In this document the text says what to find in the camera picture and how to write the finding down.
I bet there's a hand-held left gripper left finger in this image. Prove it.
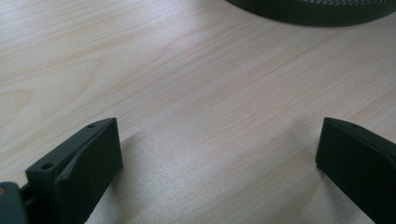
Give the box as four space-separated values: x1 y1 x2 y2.
25 117 124 224

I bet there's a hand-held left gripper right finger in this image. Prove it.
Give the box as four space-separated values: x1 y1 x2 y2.
315 117 396 224

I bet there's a black mesh trash bin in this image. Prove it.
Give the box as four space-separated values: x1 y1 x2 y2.
225 0 396 28

